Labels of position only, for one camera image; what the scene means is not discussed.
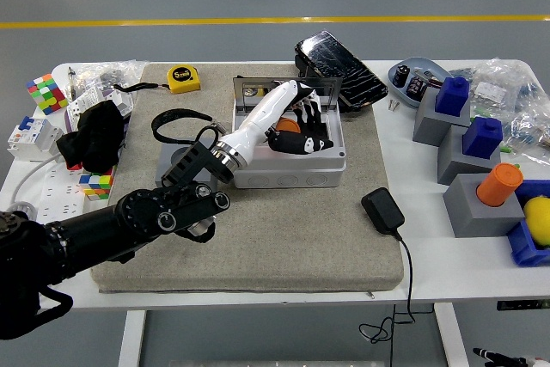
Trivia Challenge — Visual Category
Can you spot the black power adapter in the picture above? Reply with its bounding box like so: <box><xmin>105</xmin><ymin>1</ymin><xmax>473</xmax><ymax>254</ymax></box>
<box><xmin>361</xmin><ymin>187</ymin><xmax>406</xmax><ymax>237</ymax></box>

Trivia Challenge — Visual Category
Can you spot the blue plastic bin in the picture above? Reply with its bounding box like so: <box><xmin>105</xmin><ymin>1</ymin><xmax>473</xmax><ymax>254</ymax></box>
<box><xmin>505</xmin><ymin>179</ymin><xmax>550</xmax><ymax>268</ymax></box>

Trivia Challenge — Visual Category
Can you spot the white blue circuit breaker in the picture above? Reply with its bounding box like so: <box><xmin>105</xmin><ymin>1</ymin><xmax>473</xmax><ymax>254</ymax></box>
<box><xmin>7</xmin><ymin>115</ymin><xmax>64</xmax><ymax>164</ymax></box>

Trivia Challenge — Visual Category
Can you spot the white table leg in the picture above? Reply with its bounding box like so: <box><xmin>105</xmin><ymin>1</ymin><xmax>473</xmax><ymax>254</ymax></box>
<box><xmin>432</xmin><ymin>303</ymin><xmax>470</xmax><ymax>367</ymax></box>
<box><xmin>118</xmin><ymin>309</ymin><xmax>148</xmax><ymax>367</ymax></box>

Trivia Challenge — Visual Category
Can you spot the blue-grey dish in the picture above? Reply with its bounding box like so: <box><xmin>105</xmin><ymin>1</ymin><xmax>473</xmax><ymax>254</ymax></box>
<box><xmin>388</xmin><ymin>56</ymin><xmax>450</xmax><ymax>110</ymax></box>

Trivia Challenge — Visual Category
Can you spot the grey block holder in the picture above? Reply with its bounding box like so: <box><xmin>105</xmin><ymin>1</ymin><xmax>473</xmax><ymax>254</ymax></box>
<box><xmin>437</xmin><ymin>125</ymin><xmax>503</xmax><ymax>187</ymax></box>
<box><xmin>443</xmin><ymin>173</ymin><xmax>526</xmax><ymax>239</ymax></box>
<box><xmin>412</xmin><ymin>87</ymin><xmax>473</xmax><ymax>148</ymax></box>

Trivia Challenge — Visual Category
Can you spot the colourful puzzle cube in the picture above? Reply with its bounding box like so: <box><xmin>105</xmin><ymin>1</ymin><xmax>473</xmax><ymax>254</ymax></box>
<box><xmin>78</xmin><ymin>167</ymin><xmax>116</xmax><ymax>202</ymax></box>
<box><xmin>26</xmin><ymin>73</ymin><xmax>70</xmax><ymax>116</ymax></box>

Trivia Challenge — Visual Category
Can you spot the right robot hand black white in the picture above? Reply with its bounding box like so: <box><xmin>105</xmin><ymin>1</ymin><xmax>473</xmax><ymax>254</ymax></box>
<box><xmin>472</xmin><ymin>347</ymin><xmax>550</xmax><ymax>367</ymax></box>

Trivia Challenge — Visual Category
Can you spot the grey electrical junction box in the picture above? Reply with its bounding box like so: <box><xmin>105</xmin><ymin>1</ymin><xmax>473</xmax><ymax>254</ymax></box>
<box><xmin>230</xmin><ymin>102</ymin><xmax>347</xmax><ymax>190</ymax></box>

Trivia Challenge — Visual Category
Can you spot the white power strip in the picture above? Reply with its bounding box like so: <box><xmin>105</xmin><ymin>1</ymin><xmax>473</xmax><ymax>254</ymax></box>
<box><xmin>36</xmin><ymin>164</ymin><xmax>87</xmax><ymax>224</ymax></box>

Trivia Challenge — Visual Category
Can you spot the blue block battery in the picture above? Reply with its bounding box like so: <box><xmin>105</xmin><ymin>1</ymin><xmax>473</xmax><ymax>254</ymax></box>
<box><xmin>434</xmin><ymin>76</ymin><xmax>471</xmax><ymax>118</ymax></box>
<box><xmin>462</xmin><ymin>116</ymin><xmax>504</xmax><ymax>159</ymax></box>

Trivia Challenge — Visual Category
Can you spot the black cloth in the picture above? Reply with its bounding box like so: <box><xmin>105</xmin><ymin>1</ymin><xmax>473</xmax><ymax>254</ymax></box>
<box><xmin>57</xmin><ymin>99</ymin><xmax>126</xmax><ymax>173</ymax></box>

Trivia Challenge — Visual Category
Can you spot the black table control panel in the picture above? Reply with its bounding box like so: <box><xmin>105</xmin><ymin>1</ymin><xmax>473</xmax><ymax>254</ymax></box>
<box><xmin>497</xmin><ymin>299</ymin><xmax>550</xmax><ymax>312</ymax></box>

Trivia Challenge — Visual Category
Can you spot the yellow tape measure black strap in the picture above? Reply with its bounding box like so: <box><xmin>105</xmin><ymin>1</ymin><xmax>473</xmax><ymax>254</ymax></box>
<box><xmin>113</xmin><ymin>64</ymin><xmax>203</xmax><ymax>95</ymax></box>

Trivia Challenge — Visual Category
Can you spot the silver red small part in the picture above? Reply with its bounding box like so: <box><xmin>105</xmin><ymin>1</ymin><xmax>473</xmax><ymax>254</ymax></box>
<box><xmin>423</xmin><ymin>69</ymin><xmax>446</xmax><ymax>89</ymax></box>

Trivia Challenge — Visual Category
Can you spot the smoky transparent box lid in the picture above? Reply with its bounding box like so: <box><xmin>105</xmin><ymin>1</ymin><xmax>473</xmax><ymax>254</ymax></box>
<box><xmin>232</xmin><ymin>76</ymin><xmax>344</xmax><ymax>113</ymax></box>

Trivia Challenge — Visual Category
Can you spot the clear plastic bag of parts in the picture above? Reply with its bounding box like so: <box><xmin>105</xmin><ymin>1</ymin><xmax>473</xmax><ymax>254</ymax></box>
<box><xmin>446</xmin><ymin>57</ymin><xmax>543</xmax><ymax>121</ymax></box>
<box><xmin>500</xmin><ymin>83</ymin><xmax>550</xmax><ymax>162</ymax></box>

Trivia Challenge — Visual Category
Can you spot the black adapter cord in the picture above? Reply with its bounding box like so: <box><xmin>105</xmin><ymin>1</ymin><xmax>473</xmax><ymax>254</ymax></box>
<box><xmin>358</xmin><ymin>231</ymin><xmax>417</xmax><ymax>367</ymax></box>

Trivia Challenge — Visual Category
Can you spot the black capacitor in dish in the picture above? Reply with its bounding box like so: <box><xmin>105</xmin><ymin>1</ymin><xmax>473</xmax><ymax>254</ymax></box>
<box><xmin>394</xmin><ymin>64</ymin><xmax>412</xmax><ymax>87</ymax></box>

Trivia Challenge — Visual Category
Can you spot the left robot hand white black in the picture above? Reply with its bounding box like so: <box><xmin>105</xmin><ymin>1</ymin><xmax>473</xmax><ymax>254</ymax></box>
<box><xmin>217</xmin><ymin>78</ymin><xmax>335</xmax><ymax>169</ymax></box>

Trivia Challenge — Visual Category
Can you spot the yellow ball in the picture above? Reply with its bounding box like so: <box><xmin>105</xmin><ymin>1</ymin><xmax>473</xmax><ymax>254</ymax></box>
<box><xmin>522</xmin><ymin>196</ymin><xmax>550</xmax><ymax>250</ymax></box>

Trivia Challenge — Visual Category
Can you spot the white terminal block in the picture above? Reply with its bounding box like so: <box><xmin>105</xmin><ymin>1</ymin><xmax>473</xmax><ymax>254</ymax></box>
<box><xmin>67</xmin><ymin>87</ymin><xmax>102</xmax><ymax>118</ymax></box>

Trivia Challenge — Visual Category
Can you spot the black phone with cracked screen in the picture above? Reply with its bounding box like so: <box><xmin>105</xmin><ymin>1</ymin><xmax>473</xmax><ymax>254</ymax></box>
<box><xmin>295</xmin><ymin>30</ymin><xmax>389</xmax><ymax>113</ymax></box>

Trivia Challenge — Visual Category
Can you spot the grey block with round hole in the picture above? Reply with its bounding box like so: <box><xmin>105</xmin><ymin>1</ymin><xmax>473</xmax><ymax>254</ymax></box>
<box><xmin>157</xmin><ymin>138</ymin><xmax>218</xmax><ymax>190</ymax></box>

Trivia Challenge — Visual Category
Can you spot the grey-brown mat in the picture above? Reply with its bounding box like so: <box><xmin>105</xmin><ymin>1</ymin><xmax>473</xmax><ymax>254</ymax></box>
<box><xmin>90</xmin><ymin>61</ymin><xmax>405</xmax><ymax>294</ymax></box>

